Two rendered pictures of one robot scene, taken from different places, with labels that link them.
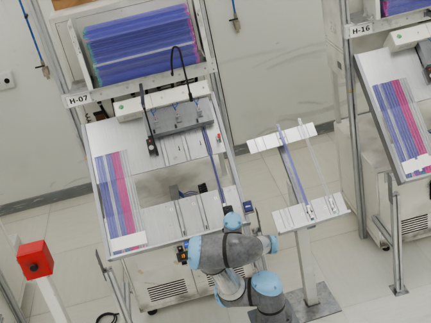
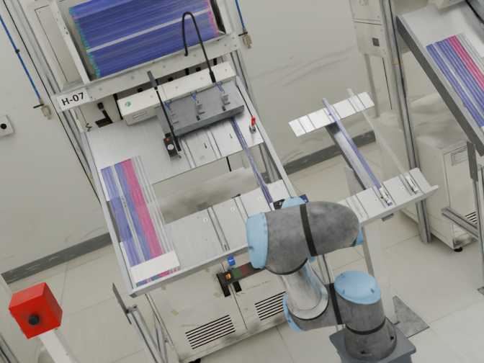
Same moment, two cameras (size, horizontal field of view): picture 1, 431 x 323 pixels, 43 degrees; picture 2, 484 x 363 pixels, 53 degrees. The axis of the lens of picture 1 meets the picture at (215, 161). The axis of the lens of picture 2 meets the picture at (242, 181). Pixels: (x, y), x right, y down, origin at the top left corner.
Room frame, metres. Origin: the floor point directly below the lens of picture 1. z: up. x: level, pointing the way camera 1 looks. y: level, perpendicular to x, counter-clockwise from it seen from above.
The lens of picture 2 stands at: (0.60, 0.19, 1.65)
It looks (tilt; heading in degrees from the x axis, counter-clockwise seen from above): 24 degrees down; 356
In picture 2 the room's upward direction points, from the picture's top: 18 degrees counter-clockwise
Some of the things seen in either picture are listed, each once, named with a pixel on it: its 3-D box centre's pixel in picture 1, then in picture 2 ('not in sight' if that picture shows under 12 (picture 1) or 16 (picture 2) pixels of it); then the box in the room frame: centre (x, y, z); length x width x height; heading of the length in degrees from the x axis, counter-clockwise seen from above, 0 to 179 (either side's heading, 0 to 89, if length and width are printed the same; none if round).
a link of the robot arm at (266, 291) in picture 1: (266, 290); (356, 298); (1.66, -0.08, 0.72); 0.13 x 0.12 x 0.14; 75
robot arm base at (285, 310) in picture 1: (272, 311); (366, 328); (1.66, -0.09, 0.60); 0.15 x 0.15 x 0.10
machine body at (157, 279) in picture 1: (183, 232); (220, 261); (2.75, 0.29, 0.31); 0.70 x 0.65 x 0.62; 93
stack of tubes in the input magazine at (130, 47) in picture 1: (142, 45); (145, 21); (2.63, 0.22, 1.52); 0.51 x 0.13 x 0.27; 93
